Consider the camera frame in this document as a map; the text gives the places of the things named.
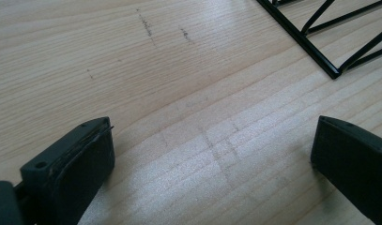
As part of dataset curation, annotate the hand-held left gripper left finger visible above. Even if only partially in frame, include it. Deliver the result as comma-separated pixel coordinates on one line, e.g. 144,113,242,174
19,116,116,225

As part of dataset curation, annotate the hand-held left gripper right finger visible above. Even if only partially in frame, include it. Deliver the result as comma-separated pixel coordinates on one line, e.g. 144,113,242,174
310,115,382,225

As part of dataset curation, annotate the black metal wire rack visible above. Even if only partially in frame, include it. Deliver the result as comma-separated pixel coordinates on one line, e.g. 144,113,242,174
256,0,382,81

